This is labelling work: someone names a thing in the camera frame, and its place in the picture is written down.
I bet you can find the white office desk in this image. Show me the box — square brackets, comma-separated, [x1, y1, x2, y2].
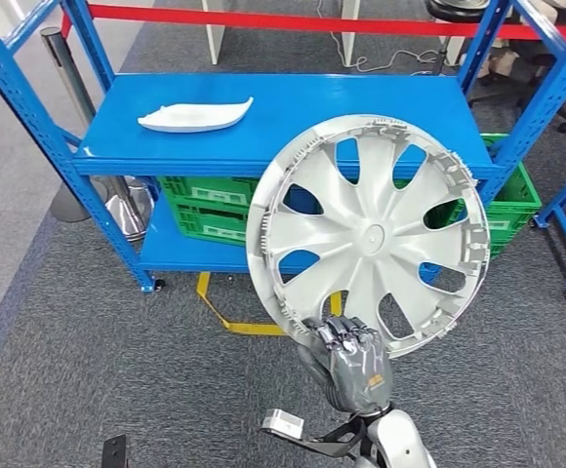
[200, 0, 362, 67]

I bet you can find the white plastic trim part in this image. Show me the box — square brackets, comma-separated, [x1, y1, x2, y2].
[136, 97, 255, 135]

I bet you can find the black robot plate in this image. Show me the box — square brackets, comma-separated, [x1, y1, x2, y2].
[101, 434, 129, 468]

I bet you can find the green plastic crate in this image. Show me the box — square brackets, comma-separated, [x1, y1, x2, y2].
[423, 196, 468, 232]
[477, 132, 544, 261]
[157, 175, 260, 210]
[170, 204, 252, 248]

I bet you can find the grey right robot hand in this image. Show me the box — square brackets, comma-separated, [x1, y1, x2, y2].
[296, 315, 394, 418]

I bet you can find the black camera bracket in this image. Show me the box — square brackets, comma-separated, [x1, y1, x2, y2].
[263, 412, 376, 461]

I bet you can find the seated person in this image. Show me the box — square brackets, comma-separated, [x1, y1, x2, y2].
[477, 0, 566, 80]

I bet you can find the black office chair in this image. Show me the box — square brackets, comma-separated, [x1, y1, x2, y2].
[468, 38, 566, 135]

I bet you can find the black round stool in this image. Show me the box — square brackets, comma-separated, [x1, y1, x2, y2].
[425, 0, 491, 77]

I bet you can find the white floor cable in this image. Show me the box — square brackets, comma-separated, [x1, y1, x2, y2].
[317, 0, 440, 76]

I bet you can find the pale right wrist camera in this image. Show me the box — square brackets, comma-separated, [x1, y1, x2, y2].
[261, 409, 305, 441]

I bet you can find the silver plastic hubcap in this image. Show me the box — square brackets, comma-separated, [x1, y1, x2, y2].
[245, 114, 491, 360]

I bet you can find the red barrier belt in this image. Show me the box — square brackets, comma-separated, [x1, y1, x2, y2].
[61, 3, 566, 41]

